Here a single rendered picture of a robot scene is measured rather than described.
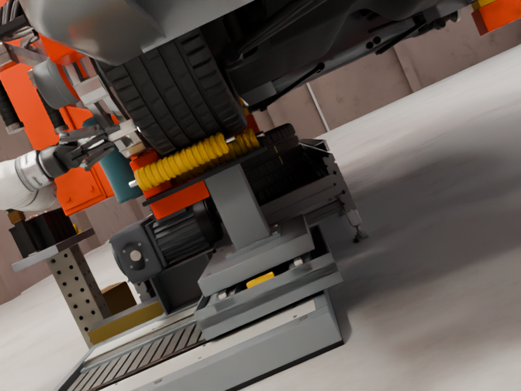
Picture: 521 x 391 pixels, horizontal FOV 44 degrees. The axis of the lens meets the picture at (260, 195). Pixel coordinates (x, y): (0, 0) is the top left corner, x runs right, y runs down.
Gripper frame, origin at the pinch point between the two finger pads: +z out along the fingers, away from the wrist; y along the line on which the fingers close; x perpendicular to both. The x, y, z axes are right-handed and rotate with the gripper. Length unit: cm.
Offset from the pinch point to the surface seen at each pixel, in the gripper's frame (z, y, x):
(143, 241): -19, -51, 10
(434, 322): 47, -25, -65
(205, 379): -3, -28, -55
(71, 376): -52, -61, -19
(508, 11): 193, -186, 178
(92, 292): -53, -85, 27
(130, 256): -24, -53, 8
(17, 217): -58, -44, 37
